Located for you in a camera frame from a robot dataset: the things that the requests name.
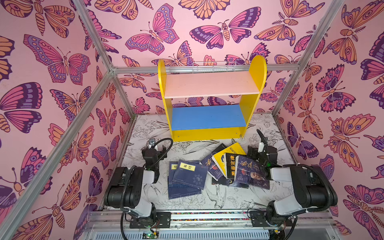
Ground dark blue portrait book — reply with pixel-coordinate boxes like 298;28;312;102
234;155;270;190

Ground yellow cartoon book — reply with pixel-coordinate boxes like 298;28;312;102
213;143;246;178

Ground purple book gold characters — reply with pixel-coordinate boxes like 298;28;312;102
200;144;226;181

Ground black book orange title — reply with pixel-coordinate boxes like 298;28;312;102
222;153;239;180

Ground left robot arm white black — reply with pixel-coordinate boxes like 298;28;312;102
104;138;173;232

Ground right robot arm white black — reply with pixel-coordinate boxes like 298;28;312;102
249;130;338;226

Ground navy book underneath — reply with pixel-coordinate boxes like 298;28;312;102
168;161;202;200

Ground navy book yellow label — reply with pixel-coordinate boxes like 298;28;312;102
173;161;208;190

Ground black wolf eye book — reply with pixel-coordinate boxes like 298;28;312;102
212;177;249;189

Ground yellow pink blue bookshelf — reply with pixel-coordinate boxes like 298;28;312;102
158;56;267;142

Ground small green circuit board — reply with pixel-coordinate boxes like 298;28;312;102
142;232;159;240

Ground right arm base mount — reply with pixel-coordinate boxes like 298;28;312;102
247;209;290;228

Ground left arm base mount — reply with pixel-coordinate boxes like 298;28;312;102
130;212;172;229

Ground aluminium front rail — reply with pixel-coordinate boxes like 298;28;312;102
86;208;334;231

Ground white slotted cable duct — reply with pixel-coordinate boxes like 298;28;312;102
89;230;270;240

